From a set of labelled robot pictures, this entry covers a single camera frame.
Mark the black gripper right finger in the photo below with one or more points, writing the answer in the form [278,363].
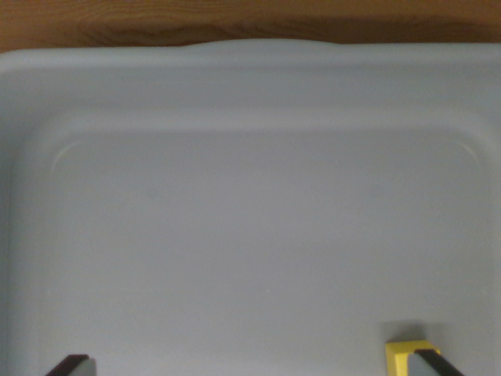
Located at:
[428,364]

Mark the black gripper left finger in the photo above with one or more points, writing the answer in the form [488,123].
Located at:
[74,366]

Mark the yellow cube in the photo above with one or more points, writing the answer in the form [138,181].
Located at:
[396,357]

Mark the grey plastic bin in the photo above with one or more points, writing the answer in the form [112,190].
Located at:
[250,219]

